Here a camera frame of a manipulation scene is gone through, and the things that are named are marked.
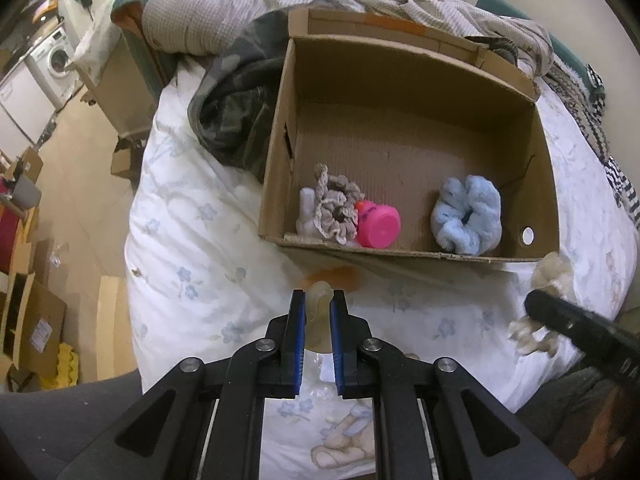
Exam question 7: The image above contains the flat cardboard boxes stack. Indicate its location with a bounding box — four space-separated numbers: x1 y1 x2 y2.
1 273 66 379

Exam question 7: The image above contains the person's right hand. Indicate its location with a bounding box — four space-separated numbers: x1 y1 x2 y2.
568 388 639 479

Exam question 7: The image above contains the black white patterned blanket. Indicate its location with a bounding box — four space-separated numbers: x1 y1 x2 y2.
544 55 639 229

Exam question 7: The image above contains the teal pillow by wall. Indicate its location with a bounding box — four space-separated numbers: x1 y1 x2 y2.
474 0 597 97

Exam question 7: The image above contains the translucent soft object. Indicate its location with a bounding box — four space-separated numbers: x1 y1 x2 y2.
305 281 334 353

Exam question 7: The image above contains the cream scrunchie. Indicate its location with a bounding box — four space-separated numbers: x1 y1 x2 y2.
509 252 576 358

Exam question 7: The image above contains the beige lace scrunchie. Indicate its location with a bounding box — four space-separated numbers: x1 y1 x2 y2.
314 164 364 245

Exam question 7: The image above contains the pink round plastic toy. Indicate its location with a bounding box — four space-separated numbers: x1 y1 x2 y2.
356 200 401 249

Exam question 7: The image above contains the open cardboard box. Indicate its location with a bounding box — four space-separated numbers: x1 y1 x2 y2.
258 8 560 262

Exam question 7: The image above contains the white fluffy sock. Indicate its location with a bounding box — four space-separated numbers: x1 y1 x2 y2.
296 188 320 238

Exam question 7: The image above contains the light blue fluffy scrunchie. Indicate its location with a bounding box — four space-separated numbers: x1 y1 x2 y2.
431 174 502 256

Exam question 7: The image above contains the white washing machine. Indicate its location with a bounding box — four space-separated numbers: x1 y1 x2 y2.
26 25 81 112

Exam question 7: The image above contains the yellow foam piece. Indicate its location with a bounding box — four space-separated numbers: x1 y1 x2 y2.
39 342 79 391

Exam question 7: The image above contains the white kitchen cabinet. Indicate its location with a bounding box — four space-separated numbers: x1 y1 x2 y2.
1 63 55 159

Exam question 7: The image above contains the small cardboard box on floor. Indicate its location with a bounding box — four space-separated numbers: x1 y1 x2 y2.
111 138 144 180

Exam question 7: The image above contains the camouflage grey blanket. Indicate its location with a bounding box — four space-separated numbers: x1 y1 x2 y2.
188 9 290 182

